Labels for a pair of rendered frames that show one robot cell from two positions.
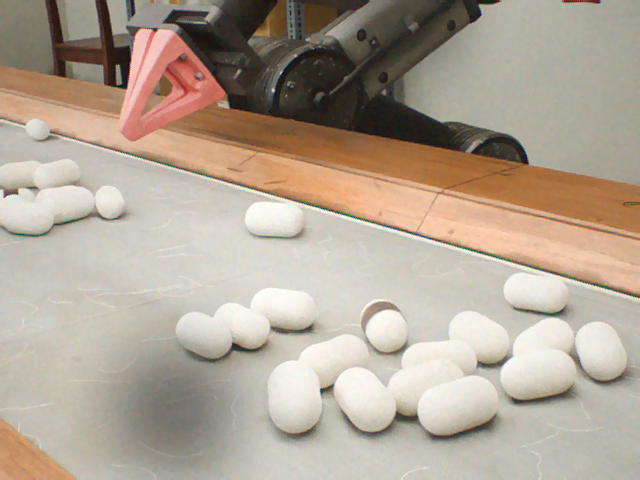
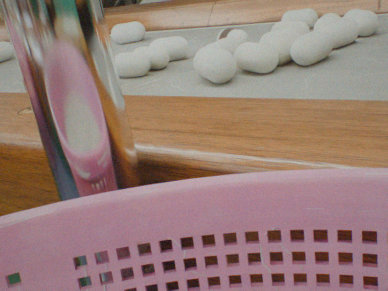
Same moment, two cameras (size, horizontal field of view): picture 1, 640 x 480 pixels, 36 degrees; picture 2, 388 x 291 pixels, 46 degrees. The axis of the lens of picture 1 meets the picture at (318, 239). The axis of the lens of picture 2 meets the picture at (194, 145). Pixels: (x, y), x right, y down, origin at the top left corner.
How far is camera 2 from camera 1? 0.17 m
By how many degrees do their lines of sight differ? 14
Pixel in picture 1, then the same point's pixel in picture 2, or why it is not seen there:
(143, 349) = not seen: hidden behind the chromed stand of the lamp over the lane
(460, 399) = (317, 38)
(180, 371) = (125, 84)
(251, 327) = (160, 52)
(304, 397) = (227, 55)
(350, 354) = (231, 45)
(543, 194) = not seen: outside the picture
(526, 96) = not seen: hidden behind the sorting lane
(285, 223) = (136, 31)
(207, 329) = (135, 56)
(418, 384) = (286, 41)
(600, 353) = (366, 17)
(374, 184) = (174, 11)
